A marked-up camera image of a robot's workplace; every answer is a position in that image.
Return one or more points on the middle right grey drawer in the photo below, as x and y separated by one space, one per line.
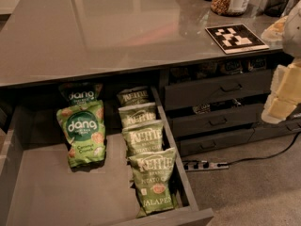
219 119

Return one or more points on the green dang chip bag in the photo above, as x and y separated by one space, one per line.
80 92
84 129

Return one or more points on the lower right grey drawer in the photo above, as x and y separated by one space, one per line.
214 142

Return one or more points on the far right grey drawer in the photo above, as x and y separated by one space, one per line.
266 131

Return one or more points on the front Kettle jalapeno chip bag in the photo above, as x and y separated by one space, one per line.
151 174

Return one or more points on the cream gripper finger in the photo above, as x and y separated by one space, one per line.
285 93

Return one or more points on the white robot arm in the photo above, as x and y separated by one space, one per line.
291 35

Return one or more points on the rear Kettle chip bag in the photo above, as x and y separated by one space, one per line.
133 96

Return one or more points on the grey power strip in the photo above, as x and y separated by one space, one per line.
195 165

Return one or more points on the upper right grey drawer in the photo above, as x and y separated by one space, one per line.
217 89

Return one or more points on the open grey top drawer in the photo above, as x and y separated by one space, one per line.
38 187

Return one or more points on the black white fiducial marker tile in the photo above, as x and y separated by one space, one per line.
236 38

